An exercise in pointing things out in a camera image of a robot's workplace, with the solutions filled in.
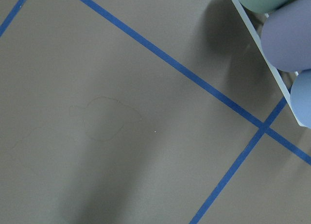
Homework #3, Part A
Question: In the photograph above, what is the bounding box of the white cup rack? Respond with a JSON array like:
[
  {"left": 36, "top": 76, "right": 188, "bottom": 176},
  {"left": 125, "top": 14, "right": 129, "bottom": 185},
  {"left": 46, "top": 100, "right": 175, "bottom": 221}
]
[{"left": 231, "top": 0, "right": 306, "bottom": 127}]

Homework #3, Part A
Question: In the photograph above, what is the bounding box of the blue plastic cup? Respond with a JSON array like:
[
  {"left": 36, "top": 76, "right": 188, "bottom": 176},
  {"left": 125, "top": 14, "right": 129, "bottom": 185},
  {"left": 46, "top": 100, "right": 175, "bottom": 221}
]
[{"left": 290, "top": 69, "right": 311, "bottom": 128}]

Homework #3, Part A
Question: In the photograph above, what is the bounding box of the purple plastic cup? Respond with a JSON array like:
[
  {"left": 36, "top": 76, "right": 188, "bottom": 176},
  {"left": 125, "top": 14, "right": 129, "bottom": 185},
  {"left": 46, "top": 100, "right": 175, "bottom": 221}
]
[{"left": 260, "top": 0, "right": 311, "bottom": 72}]

